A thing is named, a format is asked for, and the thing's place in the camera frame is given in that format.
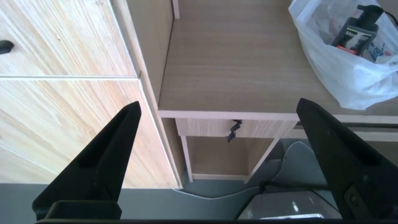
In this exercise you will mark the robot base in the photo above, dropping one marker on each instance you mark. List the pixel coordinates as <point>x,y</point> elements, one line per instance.
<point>280,208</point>

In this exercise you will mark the black pump bottle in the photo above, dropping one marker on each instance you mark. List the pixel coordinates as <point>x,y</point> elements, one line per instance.
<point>356,34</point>

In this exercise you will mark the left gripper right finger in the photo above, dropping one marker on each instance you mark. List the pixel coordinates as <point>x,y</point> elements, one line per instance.
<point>351,161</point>

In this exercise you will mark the wooden counter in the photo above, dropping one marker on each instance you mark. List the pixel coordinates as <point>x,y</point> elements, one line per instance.
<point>230,62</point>

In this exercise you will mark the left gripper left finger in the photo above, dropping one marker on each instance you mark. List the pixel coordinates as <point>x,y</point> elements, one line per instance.
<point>93,174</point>

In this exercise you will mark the plain wooden cabinet door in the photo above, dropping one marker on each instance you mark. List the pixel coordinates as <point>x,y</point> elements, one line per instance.
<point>46,124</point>

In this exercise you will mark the white plastic shopping bag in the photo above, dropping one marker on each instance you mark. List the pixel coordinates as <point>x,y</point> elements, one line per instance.
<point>348,77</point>

